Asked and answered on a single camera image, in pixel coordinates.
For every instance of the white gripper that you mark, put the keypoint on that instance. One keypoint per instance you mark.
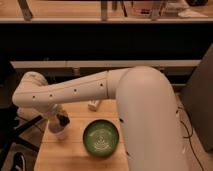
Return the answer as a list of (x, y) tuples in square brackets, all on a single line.
[(56, 114)]

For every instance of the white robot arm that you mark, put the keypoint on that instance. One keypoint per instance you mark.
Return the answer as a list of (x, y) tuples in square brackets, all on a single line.
[(145, 102)]

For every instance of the white eraser block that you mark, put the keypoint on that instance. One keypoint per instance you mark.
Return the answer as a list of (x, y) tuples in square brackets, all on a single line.
[(93, 105)]

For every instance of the green ceramic bowl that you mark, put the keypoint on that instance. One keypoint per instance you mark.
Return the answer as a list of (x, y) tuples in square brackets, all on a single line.
[(100, 138)]

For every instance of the black and white shoe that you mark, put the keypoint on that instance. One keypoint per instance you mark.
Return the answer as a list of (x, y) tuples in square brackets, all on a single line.
[(19, 162)]

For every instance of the dark table leg frame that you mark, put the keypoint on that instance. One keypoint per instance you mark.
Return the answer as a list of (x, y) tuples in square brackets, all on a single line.
[(7, 138)]

